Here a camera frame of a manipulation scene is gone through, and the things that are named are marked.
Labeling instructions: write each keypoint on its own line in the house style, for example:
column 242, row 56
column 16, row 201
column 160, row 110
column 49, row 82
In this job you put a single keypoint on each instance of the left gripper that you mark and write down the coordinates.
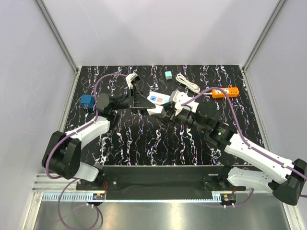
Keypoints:
column 139, row 100

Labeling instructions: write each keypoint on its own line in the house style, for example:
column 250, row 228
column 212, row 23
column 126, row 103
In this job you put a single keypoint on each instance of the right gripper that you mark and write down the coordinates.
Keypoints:
column 174, row 117

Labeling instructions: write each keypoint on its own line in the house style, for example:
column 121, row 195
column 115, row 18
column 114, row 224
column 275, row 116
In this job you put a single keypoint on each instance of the white multicolour power strip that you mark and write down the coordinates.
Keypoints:
column 160, row 99

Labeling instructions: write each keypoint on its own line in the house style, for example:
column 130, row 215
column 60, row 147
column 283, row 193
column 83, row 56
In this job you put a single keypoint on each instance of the teal plug adapter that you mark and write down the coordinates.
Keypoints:
column 168, row 75

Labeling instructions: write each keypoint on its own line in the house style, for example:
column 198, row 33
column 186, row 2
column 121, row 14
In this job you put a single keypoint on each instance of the white charger adapter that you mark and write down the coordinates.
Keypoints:
column 157, row 111

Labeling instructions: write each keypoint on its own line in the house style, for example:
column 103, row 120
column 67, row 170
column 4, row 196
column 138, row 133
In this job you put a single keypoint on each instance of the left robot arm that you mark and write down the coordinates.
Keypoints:
column 62, row 157

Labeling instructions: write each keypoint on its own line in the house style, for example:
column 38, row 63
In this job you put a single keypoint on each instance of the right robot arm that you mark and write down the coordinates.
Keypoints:
column 284, row 178

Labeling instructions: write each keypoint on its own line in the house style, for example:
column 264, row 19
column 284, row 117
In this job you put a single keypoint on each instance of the black marble pattern mat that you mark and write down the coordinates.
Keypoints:
column 141, row 139

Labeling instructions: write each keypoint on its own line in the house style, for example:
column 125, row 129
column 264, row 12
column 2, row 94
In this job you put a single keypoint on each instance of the blue cube adapter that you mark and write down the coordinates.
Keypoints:
column 87, row 102

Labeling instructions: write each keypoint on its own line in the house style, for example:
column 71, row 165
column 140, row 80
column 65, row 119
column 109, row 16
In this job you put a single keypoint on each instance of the orange power strip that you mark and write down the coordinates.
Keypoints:
column 230, row 91

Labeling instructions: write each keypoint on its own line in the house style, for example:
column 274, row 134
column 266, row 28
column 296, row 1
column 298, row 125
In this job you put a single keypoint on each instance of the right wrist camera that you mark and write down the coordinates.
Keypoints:
column 181, row 101

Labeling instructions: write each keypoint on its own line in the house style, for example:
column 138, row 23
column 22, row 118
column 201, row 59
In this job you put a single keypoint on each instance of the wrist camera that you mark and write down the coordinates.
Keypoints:
column 132, row 79
column 181, row 101

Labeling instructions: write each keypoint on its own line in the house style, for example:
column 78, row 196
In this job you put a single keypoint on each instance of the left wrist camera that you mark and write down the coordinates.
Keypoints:
column 132, row 79

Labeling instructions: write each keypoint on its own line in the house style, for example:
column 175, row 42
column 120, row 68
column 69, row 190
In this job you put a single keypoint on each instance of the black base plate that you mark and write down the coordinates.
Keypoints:
column 164, row 182

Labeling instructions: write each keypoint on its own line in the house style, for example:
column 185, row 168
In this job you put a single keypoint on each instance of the white slotted cable duct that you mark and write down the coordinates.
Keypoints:
column 77, row 197

